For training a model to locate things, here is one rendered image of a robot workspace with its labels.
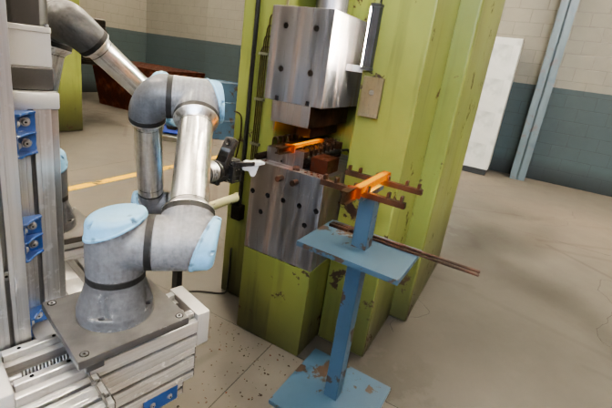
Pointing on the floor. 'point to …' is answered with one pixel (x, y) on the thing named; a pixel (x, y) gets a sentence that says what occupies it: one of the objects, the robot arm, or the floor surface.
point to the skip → (111, 93)
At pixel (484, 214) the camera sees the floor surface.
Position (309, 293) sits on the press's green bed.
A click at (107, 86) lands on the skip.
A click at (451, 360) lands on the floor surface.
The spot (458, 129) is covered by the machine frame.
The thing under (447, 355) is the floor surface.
